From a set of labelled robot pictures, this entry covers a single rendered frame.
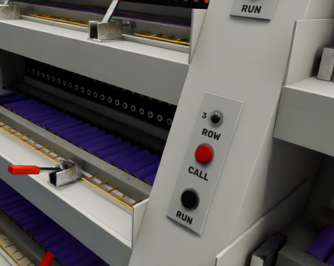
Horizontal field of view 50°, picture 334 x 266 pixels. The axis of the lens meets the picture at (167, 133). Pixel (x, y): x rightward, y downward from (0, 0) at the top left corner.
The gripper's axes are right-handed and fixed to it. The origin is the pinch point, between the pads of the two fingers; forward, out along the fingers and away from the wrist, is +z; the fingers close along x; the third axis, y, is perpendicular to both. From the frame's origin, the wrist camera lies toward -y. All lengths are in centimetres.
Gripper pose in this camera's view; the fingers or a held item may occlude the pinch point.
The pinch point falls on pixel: (1, 92)
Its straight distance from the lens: 79.1
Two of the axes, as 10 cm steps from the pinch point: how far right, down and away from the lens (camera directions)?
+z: 6.1, 0.9, 7.9
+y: 2.9, -9.5, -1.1
